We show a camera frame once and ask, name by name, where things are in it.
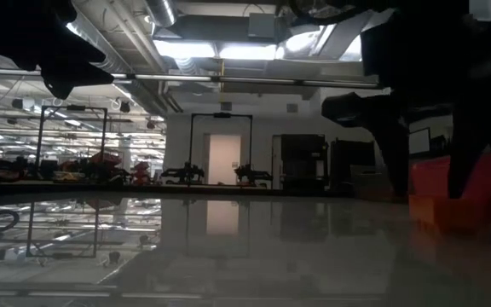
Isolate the white glossy table mat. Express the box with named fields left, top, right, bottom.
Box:
left=0, top=194, right=491, bottom=307

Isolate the pale door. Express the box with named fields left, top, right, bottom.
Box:
left=208, top=134, right=242, bottom=186

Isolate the orange toy block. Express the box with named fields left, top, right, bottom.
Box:
left=408, top=194, right=486, bottom=234

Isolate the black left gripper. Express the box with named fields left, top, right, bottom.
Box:
left=0, top=0, right=115, bottom=100

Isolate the large silver air duct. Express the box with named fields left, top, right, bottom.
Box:
left=66, top=0, right=170, bottom=113

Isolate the black table frame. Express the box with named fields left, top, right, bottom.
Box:
left=0, top=181, right=413, bottom=200

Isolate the long grey ceiling pipe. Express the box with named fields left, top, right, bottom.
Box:
left=0, top=67, right=381, bottom=90

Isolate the small silver air duct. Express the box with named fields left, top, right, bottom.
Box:
left=144, top=0, right=179, bottom=28

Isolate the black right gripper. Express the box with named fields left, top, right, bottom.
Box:
left=321, top=25, right=491, bottom=200

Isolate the pink plastic tray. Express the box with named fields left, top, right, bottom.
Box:
left=410, top=152, right=491, bottom=225

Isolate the black rig frame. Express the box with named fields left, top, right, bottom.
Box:
left=35, top=104, right=109, bottom=181
left=189, top=112, right=254, bottom=185

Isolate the ceiling light panel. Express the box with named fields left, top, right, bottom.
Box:
left=153, top=38, right=217, bottom=59
left=219, top=43, right=278, bottom=61

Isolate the grey ceiling box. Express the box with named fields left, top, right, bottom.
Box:
left=248, top=12, right=277, bottom=39

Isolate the white wall screen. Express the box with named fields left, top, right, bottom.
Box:
left=409, top=127, right=432, bottom=155

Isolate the black cabinet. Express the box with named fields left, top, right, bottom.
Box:
left=330, top=138, right=377, bottom=188
left=280, top=134, right=328, bottom=189

